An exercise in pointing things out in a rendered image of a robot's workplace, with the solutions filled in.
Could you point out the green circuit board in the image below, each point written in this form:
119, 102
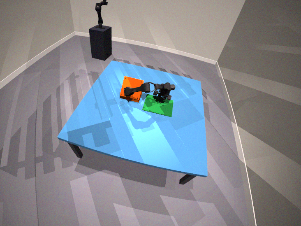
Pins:
153, 104

